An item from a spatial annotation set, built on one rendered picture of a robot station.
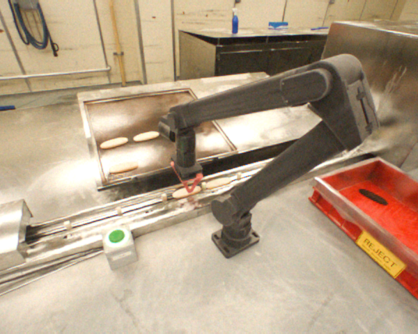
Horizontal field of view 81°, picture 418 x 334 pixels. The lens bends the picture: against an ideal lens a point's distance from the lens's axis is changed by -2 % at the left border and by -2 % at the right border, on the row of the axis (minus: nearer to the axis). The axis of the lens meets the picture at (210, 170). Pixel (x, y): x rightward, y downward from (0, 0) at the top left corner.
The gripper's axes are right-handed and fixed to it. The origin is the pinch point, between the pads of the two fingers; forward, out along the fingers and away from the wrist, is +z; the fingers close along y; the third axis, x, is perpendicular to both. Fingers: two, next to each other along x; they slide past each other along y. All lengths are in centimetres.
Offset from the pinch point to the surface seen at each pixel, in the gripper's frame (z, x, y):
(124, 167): -2.0, -16.7, -14.4
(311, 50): 5, 218, -164
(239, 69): 19, 124, -164
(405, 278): 4, 38, 51
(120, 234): -2.3, -22.9, 13.2
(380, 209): 6, 57, 32
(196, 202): 2.2, 0.4, 6.7
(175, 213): 2.2, -7.1, 8.4
